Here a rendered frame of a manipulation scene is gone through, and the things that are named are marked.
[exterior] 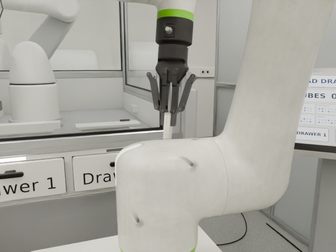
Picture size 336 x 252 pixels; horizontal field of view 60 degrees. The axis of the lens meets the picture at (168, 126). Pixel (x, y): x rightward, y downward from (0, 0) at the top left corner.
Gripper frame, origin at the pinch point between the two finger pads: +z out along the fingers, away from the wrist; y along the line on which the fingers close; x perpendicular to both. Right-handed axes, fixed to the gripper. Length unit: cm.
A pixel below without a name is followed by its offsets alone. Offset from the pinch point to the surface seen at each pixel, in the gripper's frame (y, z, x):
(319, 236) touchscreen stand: 46, 36, 36
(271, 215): 42, 78, 170
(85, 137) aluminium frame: -28.5, 6.5, 7.9
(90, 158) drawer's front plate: -26.5, 13.0, 8.1
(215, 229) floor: 2, 87, 144
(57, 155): -35.4, 12.2, 3.8
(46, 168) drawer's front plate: -37.0, 16.0, 0.8
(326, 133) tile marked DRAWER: 41.9, 0.1, 23.9
